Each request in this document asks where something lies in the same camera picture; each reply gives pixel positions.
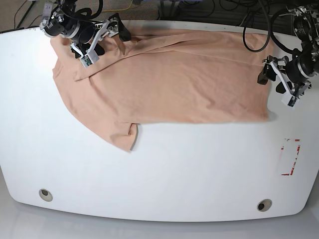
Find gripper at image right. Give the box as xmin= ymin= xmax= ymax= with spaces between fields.
xmin=257 ymin=56 xmax=313 ymax=98

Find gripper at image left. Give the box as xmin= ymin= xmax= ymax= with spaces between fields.
xmin=70 ymin=13 xmax=132 ymax=59

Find peach t-shirt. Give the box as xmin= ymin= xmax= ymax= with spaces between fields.
xmin=50 ymin=28 xmax=274 ymax=151

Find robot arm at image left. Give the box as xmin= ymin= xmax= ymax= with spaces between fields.
xmin=39 ymin=0 xmax=131 ymax=67

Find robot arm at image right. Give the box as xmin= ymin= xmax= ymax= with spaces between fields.
xmin=257 ymin=2 xmax=319 ymax=98

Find red tape rectangle marker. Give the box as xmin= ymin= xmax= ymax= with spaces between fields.
xmin=278 ymin=138 xmax=301 ymax=176

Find right table grommet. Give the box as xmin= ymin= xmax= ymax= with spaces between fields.
xmin=257 ymin=199 xmax=272 ymax=212

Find table grommet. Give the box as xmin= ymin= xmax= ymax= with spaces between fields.
xmin=39 ymin=189 xmax=53 ymax=202
xmin=257 ymin=199 xmax=272 ymax=212

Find left table grommet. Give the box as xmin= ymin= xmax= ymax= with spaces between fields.
xmin=39 ymin=189 xmax=53 ymax=202

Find wrist camera, image-right gripper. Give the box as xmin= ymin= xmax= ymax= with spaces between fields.
xmin=282 ymin=92 xmax=299 ymax=108

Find wrist camera, image-left gripper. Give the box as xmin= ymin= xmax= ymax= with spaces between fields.
xmin=79 ymin=50 xmax=99 ymax=68

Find yellow cable on floor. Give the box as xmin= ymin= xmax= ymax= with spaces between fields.
xmin=102 ymin=0 xmax=135 ymax=14

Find black cable on image-right arm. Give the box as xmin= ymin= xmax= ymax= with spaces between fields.
xmin=242 ymin=0 xmax=302 ymax=59

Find black floor cables top right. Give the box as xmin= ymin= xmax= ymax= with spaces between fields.
xmin=158 ymin=0 xmax=290 ymax=28

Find black floor cables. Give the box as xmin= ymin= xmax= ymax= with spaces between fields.
xmin=158 ymin=0 xmax=290 ymax=28
xmin=13 ymin=0 xmax=50 ymax=29

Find black floor cables top left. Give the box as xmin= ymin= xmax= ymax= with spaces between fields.
xmin=13 ymin=0 xmax=50 ymax=29

